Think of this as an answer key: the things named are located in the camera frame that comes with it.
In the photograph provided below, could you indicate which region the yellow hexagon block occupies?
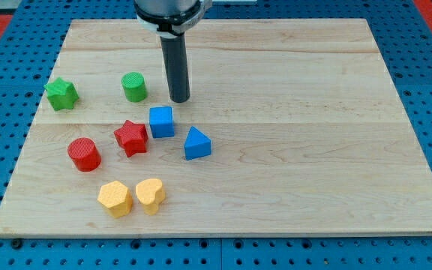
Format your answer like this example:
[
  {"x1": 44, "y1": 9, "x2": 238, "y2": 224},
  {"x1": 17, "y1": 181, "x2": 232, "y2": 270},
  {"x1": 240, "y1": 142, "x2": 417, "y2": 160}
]
[{"x1": 97, "y1": 181, "x2": 133, "y2": 218}]

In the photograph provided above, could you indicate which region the wooden board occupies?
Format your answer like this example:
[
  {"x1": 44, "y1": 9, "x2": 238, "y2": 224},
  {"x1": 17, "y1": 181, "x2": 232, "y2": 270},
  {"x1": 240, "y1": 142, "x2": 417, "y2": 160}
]
[{"x1": 0, "y1": 19, "x2": 432, "y2": 239}]

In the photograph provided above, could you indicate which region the red cylinder block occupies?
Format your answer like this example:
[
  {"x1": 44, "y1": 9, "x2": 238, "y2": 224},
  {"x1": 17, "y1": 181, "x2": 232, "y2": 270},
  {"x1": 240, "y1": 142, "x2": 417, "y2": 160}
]
[{"x1": 67, "y1": 137, "x2": 101, "y2": 172}]

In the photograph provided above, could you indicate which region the green star block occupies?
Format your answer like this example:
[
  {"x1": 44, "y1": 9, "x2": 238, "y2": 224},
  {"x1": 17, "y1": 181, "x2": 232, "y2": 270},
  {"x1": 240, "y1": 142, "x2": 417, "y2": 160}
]
[{"x1": 43, "y1": 77, "x2": 79, "y2": 111}]

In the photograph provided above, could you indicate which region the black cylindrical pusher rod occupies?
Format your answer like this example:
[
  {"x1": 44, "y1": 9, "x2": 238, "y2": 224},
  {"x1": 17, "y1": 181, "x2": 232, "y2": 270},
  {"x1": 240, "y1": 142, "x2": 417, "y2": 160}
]
[{"x1": 160, "y1": 34, "x2": 191, "y2": 103}]

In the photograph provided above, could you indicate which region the green cylinder block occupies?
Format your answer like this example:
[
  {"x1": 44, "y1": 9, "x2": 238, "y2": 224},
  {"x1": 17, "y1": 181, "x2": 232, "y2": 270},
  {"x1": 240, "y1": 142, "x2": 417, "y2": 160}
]
[{"x1": 121, "y1": 72, "x2": 147, "y2": 103}]

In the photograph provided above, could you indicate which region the blue cube block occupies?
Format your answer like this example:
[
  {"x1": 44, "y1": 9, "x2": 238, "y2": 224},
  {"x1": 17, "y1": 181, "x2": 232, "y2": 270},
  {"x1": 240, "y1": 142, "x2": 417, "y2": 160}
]
[{"x1": 149, "y1": 106, "x2": 175, "y2": 138}]

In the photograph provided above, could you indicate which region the red star block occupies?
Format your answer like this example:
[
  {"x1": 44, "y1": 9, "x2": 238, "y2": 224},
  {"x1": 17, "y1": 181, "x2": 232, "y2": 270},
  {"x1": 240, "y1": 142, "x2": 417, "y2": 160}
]
[{"x1": 113, "y1": 120, "x2": 149, "y2": 158}]

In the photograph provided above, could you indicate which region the blue triangle block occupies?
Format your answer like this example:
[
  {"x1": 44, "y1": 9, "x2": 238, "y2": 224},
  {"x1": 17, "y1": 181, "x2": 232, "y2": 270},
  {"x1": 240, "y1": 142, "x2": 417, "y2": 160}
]
[{"x1": 184, "y1": 126, "x2": 212, "y2": 161}]

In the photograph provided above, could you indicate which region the yellow heart block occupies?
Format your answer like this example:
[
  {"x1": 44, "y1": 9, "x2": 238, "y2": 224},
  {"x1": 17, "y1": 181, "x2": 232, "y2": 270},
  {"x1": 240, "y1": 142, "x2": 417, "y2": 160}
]
[{"x1": 135, "y1": 178, "x2": 166, "y2": 215}]

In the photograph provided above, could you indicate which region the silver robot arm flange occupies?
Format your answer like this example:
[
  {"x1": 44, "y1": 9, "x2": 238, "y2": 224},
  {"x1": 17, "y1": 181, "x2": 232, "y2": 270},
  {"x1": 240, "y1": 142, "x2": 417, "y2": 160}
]
[{"x1": 134, "y1": 0, "x2": 213, "y2": 39}]

